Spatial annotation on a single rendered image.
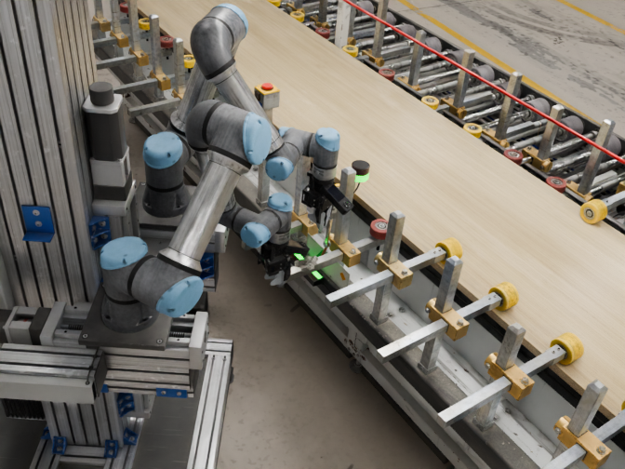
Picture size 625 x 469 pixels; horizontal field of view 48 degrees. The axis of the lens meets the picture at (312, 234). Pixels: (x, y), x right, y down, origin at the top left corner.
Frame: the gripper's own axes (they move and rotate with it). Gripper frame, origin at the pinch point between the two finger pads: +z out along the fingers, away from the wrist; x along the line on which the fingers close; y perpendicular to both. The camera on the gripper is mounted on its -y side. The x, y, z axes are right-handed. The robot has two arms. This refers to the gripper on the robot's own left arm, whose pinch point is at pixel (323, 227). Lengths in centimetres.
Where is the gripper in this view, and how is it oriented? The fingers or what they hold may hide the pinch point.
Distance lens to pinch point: 231.4
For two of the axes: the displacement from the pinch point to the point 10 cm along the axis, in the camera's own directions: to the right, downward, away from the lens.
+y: -8.1, -4.2, 4.1
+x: -5.8, 4.7, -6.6
